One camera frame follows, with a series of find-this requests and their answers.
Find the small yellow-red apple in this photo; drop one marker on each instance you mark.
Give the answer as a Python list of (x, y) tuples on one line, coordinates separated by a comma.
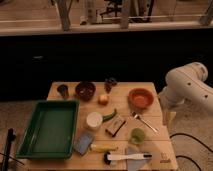
[(103, 99)]

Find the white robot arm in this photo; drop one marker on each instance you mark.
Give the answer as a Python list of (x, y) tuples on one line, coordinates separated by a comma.
[(187, 82)]

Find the white paper cup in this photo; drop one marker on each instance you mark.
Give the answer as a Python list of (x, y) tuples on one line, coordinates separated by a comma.
[(94, 120)]

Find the small dark cup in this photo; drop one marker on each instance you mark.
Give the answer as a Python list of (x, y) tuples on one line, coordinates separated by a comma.
[(63, 91)]

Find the dark brown bowl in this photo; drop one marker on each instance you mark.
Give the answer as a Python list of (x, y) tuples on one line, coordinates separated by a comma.
[(85, 90)]

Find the green chili pepper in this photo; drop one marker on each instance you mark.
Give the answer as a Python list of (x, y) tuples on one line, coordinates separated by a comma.
[(109, 116)]

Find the orange plastic bowl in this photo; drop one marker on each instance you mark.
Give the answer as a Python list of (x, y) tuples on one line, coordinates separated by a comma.
[(140, 98)]

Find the brown rectangular box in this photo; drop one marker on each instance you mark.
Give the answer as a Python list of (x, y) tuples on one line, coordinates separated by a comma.
[(115, 125)]

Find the yellow banana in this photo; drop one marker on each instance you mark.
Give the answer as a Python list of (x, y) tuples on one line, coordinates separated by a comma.
[(102, 148)]

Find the blue sponge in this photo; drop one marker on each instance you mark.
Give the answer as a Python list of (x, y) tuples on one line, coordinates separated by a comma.
[(83, 142)]

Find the green plastic tray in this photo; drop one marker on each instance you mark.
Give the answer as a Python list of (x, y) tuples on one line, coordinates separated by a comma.
[(51, 131)]

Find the white black-bristled brush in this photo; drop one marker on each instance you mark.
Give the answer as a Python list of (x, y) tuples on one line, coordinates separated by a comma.
[(108, 157)]

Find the grey folded cloth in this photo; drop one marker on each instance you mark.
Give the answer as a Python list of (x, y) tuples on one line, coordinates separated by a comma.
[(136, 165)]

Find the black tripod stand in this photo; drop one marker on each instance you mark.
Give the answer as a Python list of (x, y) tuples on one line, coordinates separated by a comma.
[(9, 163)]

